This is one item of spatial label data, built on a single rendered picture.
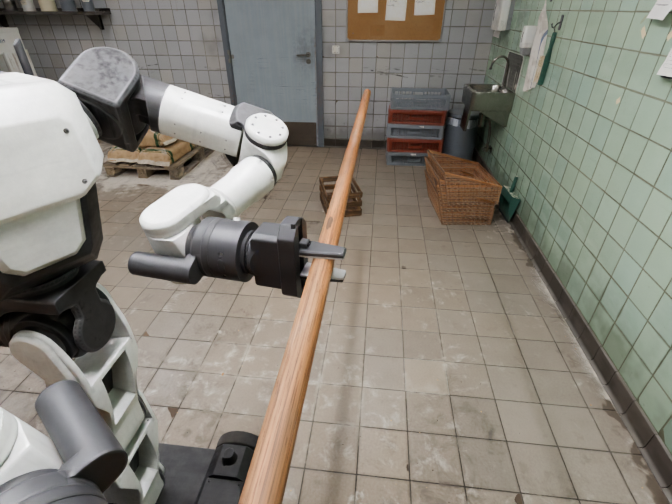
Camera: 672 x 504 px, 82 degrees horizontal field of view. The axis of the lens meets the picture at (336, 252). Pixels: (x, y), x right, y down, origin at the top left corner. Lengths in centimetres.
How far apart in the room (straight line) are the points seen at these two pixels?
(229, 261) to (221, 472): 105
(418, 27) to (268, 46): 166
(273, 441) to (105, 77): 64
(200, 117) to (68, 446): 56
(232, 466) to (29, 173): 111
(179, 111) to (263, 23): 425
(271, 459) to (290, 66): 477
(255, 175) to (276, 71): 434
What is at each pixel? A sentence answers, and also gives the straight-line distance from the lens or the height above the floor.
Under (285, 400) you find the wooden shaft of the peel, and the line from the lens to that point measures 35.
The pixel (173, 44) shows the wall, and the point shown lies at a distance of 543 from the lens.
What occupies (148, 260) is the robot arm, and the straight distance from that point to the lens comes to 59.
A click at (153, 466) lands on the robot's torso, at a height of 38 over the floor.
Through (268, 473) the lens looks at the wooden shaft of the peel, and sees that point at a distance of 32.
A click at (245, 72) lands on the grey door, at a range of 511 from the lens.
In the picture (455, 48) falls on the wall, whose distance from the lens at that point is 491.
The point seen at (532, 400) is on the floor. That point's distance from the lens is 206.
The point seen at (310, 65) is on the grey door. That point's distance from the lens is 491.
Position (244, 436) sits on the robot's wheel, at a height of 20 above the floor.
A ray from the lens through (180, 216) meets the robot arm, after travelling 58.
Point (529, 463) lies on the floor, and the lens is 186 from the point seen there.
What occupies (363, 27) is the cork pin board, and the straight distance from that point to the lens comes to 482.
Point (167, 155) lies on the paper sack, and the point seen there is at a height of 25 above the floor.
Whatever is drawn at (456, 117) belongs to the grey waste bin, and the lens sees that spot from 447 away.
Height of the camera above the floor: 149
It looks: 32 degrees down
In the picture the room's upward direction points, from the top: straight up
